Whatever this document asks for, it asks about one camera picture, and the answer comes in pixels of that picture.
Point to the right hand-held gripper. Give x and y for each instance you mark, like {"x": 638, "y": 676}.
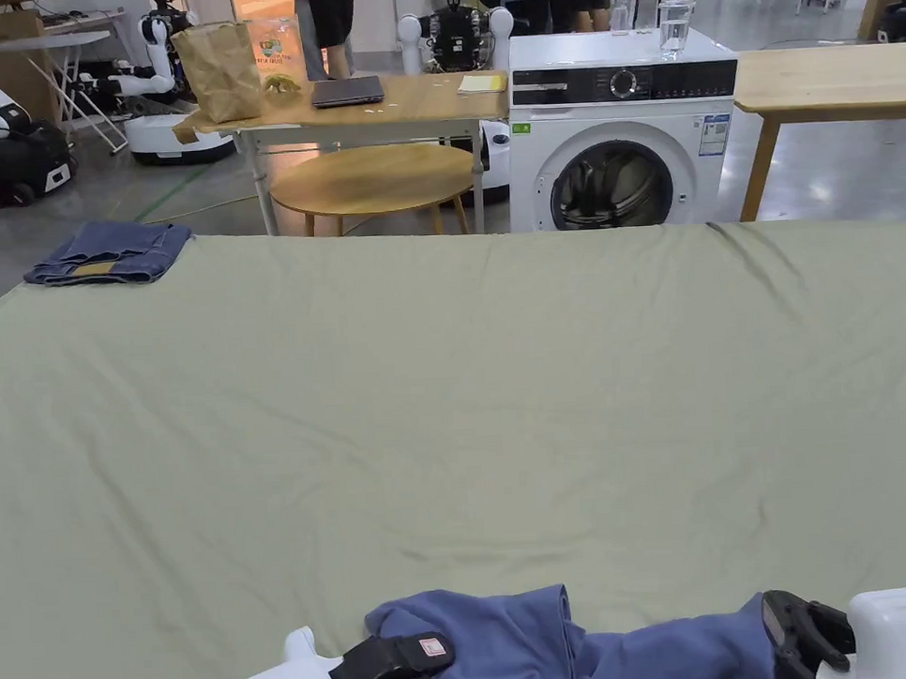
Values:
{"x": 905, "y": 635}

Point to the blue shirt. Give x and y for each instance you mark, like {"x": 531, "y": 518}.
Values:
{"x": 511, "y": 645}

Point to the bed with pale green sheet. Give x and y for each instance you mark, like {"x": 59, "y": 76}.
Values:
{"x": 426, "y": 401}

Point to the folded blue jeans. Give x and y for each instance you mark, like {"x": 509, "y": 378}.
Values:
{"x": 115, "y": 253}

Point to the white washing machine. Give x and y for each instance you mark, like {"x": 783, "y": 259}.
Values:
{"x": 625, "y": 144}

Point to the white robot with round base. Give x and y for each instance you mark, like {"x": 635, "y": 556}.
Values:
{"x": 166, "y": 127}

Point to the black robot with white shoulders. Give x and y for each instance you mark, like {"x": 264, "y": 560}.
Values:
{"x": 455, "y": 35}

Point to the brown carton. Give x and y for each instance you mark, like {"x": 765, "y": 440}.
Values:
{"x": 13, "y": 73}

